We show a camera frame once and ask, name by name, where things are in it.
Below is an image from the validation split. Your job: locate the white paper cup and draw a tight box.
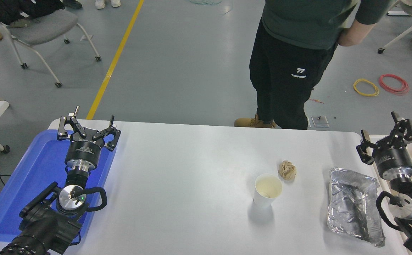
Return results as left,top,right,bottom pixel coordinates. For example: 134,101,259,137
253,174,283,209

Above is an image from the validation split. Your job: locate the black jacket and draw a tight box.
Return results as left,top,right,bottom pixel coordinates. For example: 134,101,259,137
0,0,65,27

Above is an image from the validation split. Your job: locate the crumpled tan paper ball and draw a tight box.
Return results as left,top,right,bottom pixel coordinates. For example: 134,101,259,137
278,160,297,181

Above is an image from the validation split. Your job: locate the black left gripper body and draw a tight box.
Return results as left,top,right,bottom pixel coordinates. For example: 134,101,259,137
65,132,104,168

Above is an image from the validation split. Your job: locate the grey wheeled chair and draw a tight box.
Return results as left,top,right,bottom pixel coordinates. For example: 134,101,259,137
0,9,102,88

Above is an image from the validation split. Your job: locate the crumpled silver foil tray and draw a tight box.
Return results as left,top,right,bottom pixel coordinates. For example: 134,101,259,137
327,167,386,248

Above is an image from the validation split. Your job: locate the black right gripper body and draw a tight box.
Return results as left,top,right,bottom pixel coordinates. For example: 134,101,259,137
373,139,412,180

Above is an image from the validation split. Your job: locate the yellow wire coil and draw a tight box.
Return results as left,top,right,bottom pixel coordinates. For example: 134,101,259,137
353,78,379,97

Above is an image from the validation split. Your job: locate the white-framed wheeled chair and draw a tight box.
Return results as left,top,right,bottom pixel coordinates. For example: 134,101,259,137
377,0,412,54

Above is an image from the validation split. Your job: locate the blue plastic tray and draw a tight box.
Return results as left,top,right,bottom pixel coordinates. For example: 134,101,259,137
0,129,118,243

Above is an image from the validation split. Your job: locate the red wire coil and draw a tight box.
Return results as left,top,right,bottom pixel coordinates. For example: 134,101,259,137
379,74,409,95

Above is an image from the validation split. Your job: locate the clear floor plate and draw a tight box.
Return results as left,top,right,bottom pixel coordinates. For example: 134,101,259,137
311,115,330,128

